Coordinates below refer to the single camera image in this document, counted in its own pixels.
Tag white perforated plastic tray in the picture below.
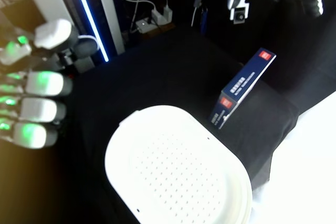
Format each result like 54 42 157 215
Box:
104 104 254 224

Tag dark blue carton box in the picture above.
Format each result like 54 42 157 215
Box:
208 47 277 130

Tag white power adapter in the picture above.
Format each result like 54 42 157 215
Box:
135 18 152 34

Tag narrow white post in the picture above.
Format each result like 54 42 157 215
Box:
93 0 125 55

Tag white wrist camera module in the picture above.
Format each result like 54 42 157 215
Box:
229 6 250 25

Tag black table cloth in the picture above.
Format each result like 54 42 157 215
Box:
49 23 336 224

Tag glowing white light strip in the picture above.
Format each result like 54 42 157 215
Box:
71 0 110 63

